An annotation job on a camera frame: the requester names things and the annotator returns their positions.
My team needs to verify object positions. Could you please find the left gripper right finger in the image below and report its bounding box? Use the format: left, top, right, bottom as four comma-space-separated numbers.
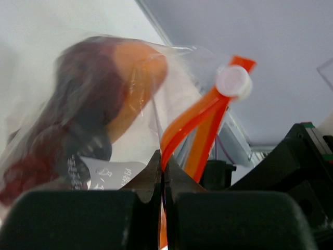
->
164, 158, 317, 249

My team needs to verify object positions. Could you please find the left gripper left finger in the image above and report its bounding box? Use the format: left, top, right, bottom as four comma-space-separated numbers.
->
1, 151, 162, 249

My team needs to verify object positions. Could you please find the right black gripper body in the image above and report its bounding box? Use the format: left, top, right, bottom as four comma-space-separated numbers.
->
228, 122, 333, 235

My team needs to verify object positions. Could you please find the dark plum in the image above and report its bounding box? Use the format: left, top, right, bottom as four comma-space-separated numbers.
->
63, 113, 112, 189

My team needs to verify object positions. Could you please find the clear orange zip top bag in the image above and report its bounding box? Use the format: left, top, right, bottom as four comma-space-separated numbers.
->
1, 36, 256, 249

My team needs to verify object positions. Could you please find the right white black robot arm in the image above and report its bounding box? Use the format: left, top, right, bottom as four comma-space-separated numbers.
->
200, 122, 332, 233

